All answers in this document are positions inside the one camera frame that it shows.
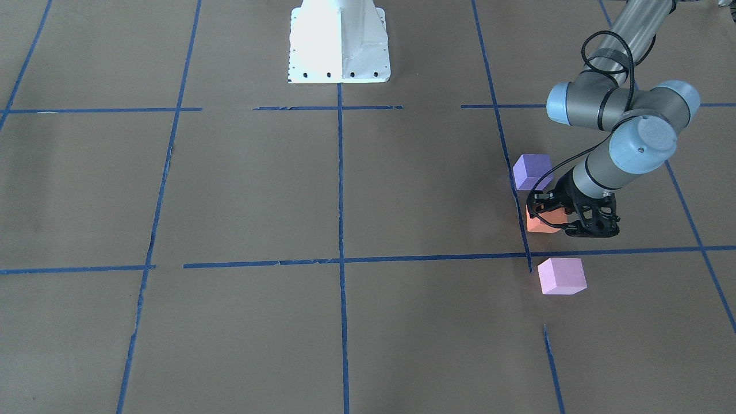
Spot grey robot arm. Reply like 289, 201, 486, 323
526, 1, 701, 238

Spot orange foam cube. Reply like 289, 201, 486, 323
526, 209, 569, 233

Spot white pedestal base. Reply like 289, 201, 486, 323
287, 1, 392, 84

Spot brown paper table cover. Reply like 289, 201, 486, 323
2, 1, 734, 413

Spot light pink foam cube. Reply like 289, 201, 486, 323
537, 258, 587, 294

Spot dark purple foam cube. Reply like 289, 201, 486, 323
512, 153, 553, 191

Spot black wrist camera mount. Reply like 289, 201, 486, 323
563, 193, 620, 238

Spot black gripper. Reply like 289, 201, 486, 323
527, 171, 583, 228

